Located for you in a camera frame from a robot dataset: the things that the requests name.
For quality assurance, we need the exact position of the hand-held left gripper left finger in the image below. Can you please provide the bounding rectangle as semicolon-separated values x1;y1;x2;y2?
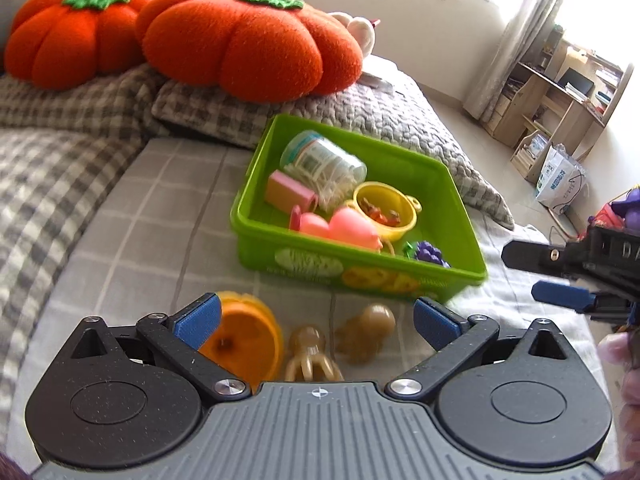
69;292;253;404

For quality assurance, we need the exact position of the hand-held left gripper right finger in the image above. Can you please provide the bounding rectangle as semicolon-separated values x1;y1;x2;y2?
384;296;572;404

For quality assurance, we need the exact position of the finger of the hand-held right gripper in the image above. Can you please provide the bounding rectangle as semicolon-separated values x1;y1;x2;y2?
531;280;598;314
501;240;572;276

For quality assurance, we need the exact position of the orange pumpkin mold toy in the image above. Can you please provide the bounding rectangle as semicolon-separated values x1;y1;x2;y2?
197;291;285;393

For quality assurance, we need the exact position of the purple grape toy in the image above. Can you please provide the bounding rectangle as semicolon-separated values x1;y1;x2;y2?
402;240;451;268

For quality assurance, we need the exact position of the brown rubber octopus toy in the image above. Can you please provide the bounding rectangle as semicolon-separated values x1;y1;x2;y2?
285;325;345;383
334;304;397;366

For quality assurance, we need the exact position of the yellow toy bowl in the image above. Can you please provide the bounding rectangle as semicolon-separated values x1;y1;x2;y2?
346;181;422;242

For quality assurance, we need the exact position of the green plastic box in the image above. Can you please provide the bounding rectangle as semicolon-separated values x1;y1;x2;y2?
230;113;488;306

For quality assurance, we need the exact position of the small brown animal figure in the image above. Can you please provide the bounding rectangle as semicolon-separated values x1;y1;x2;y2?
361;197;402;226

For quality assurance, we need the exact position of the pink rubber chicken toy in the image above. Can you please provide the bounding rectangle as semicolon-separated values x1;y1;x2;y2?
290;205;383;252

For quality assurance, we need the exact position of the pink toy box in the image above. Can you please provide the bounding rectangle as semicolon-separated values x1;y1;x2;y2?
265;170;319;214

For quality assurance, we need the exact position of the clear cotton swab jar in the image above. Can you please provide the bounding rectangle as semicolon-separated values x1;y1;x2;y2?
280;130;368;211

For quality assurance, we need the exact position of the person's right hand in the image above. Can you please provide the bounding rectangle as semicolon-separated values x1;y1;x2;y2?
597;332;640;463

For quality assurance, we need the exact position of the white paper bag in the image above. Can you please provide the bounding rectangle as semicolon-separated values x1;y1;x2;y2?
535;144;588;211

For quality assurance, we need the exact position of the grey grid bed sheet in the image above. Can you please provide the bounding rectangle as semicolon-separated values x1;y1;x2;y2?
10;137;621;471

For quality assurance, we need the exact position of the wooden desk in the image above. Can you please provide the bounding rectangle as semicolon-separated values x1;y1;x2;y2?
482;25;633;183

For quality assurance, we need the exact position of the grey checked pillow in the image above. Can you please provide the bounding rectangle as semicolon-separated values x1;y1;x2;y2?
152;67;516;231
0;65;171;141

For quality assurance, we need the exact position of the grey checked quilt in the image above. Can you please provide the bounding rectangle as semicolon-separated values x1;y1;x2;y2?
0;125;151;441

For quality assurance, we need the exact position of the grey curtain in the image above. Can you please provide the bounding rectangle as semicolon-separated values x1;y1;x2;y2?
462;0;568;121

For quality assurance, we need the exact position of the orange pumpkin pillow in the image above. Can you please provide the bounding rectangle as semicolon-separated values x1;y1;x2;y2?
4;0;173;92
135;0;364;105

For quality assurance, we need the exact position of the white plush toy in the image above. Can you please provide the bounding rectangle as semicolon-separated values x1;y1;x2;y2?
327;10;381;58

